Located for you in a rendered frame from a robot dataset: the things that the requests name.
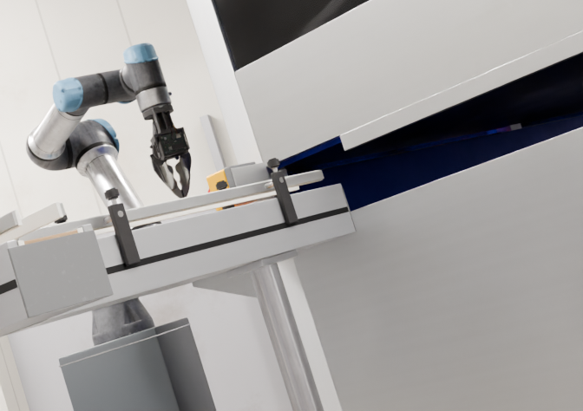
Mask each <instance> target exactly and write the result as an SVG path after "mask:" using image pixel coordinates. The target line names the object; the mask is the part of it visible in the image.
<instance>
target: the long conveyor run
mask: <svg viewBox="0 0 583 411"><path fill-rule="evenodd" d="M64 215H66V213H65V210H64V207H63V204H62V203H59V202H55V203H53V204H51V205H48V206H46V207H44V208H43V209H41V210H39V211H37V212H34V213H32V214H30V215H29V216H27V217H25V218H23V219H21V218H20V215H19V212H18V210H14V211H12V212H9V213H7V214H5V215H3V216H2V217H0V336H3V335H6V334H9V333H10V332H13V331H16V330H19V329H22V328H25V327H27V326H30V325H32V324H35V323H39V322H41V321H43V320H46V319H49V318H51V317H53V316H58V315H60V314H62V313H65V312H68V311H70V310H74V309H76V308H79V307H82V306H84V305H86V304H89V303H93V302H95V301H98V300H101V299H103V298H105V297H110V296H112V295H113V294H114V293H113V291H112V287H111V284H110V282H109V279H108V273H107V271H106V267H105V264H104V262H103V259H102V254H101V251H100V248H99V245H98V242H97V239H96V235H95V231H94V230H93V228H92V225H91V224H88V225H82V226H80V227H77V228H75V229H74V230H72V231H70V232H64V233H59V234H56V235H51V236H47V237H43V238H35V239H31V240H27V241H23V240H20V241H16V239H18V238H20V237H22V236H24V235H26V234H28V233H30V232H33V231H35V230H37V229H39V228H41V227H43V226H45V225H48V224H50V223H52V222H54V221H56V220H58V219H60V218H62V217H63V216H64Z"/></svg>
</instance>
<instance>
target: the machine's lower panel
mask: <svg viewBox="0 0 583 411"><path fill-rule="evenodd" d="M350 213H351V216H352V218H353V221H354V225H355V227H356V230H357V231H356V232H353V233H351V234H348V235H345V236H342V237H340V238H335V239H333V240H331V241H328V242H325V243H322V244H320V245H315V246H312V247H310V248H307V249H304V250H301V251H297V254H298V255H297V256H296V257H295V258H294V261H295V264H296V267H297V270H298V274H299V277H300V280H301V283H302V285H303V289H304V292H305V296H306V299H307V302H308V304H309V307H310V311H311V315H312V318H313V321H314V323H315V326H316V329H317V333H318V337H319V340H320V342H321V345H322V348H323V351H324V356H325V359H326V361H327V364H328V367H329V370H330V372H331V378H332V380H333V383H334V386H335V389H336V391H337V397H338V399H339V402H340V405H341V408H342V410H343V411H583V127H581V128H578V129H575V130H573V131H571V132H568V133H565V134H562V135H559V136H556V137H553V138H552V139H549V140H545V141H542V142H540V143H537V144H535V145H532V146H530V147H526V148H523V149H521V150H518V151H516V152H513V153H509V154H507V155H504V156H501V157H499V158H497V159H494V160H490V161H488V162H485V163H482V164H480V165H478V166H473V167H471V168H469V169H466V170H463V171H461V172H459V173H454V174H452V175H449V176H447V177H444V178H442V179H438V180H435V181H433V182H430V183H428V184H425V185H423V186H419V187H417V188H414V189H411V190H408V191H407V192H402V193H399V194H397V195H395V196H392V197H389V198H387V199H383V200H380V201H378V202H376V203H373V204H370V205H367V206H364V207H361V208H359V209H356V210H354V211H352V212H350Z"/></svg>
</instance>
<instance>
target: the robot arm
mask: <svg viewBox="0 0 583 411"><path fill-rule="evenodd" d="M123 57H124V62H125V63H126V65H125V66H124V67H123V68H121V69H116V70H111V71H106V72H101V73H97V74H92V75H83V76H78V77H69V78H66V79H64V80H60V81H57V82H55V84H54V86H53V91H52V95H53V100H54V104H53V106H52V107H51V109H50V110H49V111H48V113H47V115H46V116H45V118H44V119H43V121H42V123H41V124H40V125H39V126H37V127H34V128H33V129H32V131H31V132H30V133H29V136H28V138H27V140H26V152H27V154H28V156H29V158H30V160H31V161H32V162H33V163H34V164H36V165H37V166H39V167H41V168H42V169H45V170H49V171H61V170H66V169H70V168H74V167H75V168H76V170H77V171H78V173H79V174H80V175H81V176H82V177H85V178H89V180H90V181H91V183H92V185H93V186H94V188H95V190H96V191H97V193H98V194H99V196H100V198H101V199H102V202H103V203H104V205H105V206H106V208H107V209H108V206H111V205H112V202H111V200H110V201H108V199H105V195H104V193H105V192H106V190H108V189H110V188H113V187H115V189H118V191H119V194H120V196H118V199H116V201H117V204H119V203H123V205H124V208H125V210H128V209H133V208H136V207H141V206H144V205H143V203H142V201H141V199H140V197H139V196H138V194H137V193H136V191H135V189H134V188H133V187H132V185H131V183H130V182H129V180H128V178H127V176H126V175H125V173H124V172H123V171H122V169H121V167H120V166H119V164H118V162H117V160H118V154H119V151H120V144H119V140H118V139H117V137H116V135H117V134H116V132H115V130H114V129H113V127H112V126H111V125H110V124H109V123H108V122H107V121H105V120H103V119H88V120H85V121H81V119H82V118H83V116H84V115H85V114H86V113H87V112H88V110H89V108H92V107H96V106H100V105H105V104H109V103H115V102H118V103H120V104H128V103H130V102H132V101H135V100H137V102H138V105H139V109H140V111H141V113H142V115H143V119H144V120H145V121H149V120H153V123H152V124H153V137H152V139H151V140H150V141H151V143H152V144H151V146H150V147H149V148H152V154H150V156H149V157H150V158H151V161H152V167H153V169H154V171H155V173H156V174H157V175H158V177H159V178H160V179H161V180H162V182H163V183H165V185H166V186H167V187H168V188H169V189H170V190H171V192H172V193H173V194H175V195H176V196H177V197H179V198H180V199H183V198H186V197H187V195H188V192H189V187H190V179H191V174H190V171H191V165H192V158H191V154H190V153H189V151H188V150H189V149H190V146H189V144H188V141H187V136H186V133H185V130H184V127H179V128H176V127H175V126H174V123H173V121H172V118H171V115H170V114H171V113H172V112H173V111H174V109H173V106H172V105H171V104H172V101H171V98H170V95H172V92H168V91H167V84H166V81H165V78H164V75H163V73H162V70H161V66H160V62H159V57H158V56H157V54H156V51H155V49H154V45H153V44H151V43H148V42H144V43H139V44H135V45H133V46H131V47H129V48H127V49H125V50H124V52H123ZM184 135H185V136H184ZM179 156H180V157H179ZM173 158H175V159H176V160H178V159H180V161H179V162H178V163H177V164H176V165H175V170H176V172H177V173H178V174H179V176H180V184H181V190H180V189H179V187H178V185H177V181H176V180H175V178H174V170H173V167H172V166H169V165H168V164H167V160H170V159H173ZM91 311H92V340H93V343H94V346H96V345H99V344H102V343H106V342H110V341H113V340H115V339H118V338H121V337H124V336H128V335H132V334H134V333H137V332H140V331H143V330H145V329H150V328H153V327H155V325H154V320H153V318H152V317H151V316H150V314H149V313H148V312H147V310H146V308H145V307H144V305H143V304H142V303H141V301H140V299H139V298H138V297H137V298H134V299H130V300H127V301H125V302H121V303H116V304H113V305H109V306H107V307H103V308H100V309H97V310H91Z"/></svg>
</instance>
